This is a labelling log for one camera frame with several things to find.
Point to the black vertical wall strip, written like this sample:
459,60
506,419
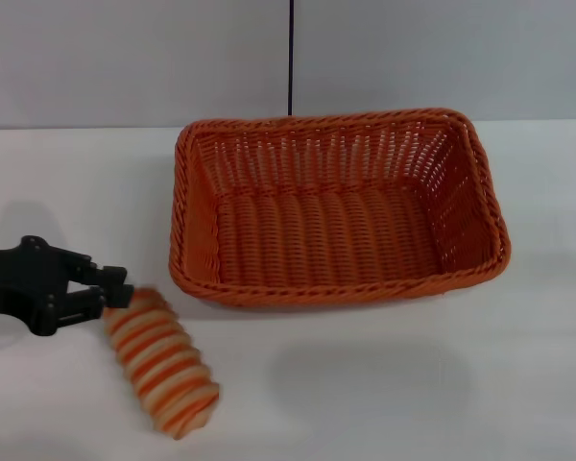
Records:
290,57

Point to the orange woven plastic basket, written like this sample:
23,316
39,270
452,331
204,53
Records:
326,240

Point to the orange white striped bread roll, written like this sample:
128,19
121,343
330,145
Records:
163,365

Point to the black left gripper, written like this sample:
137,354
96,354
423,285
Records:
29,278

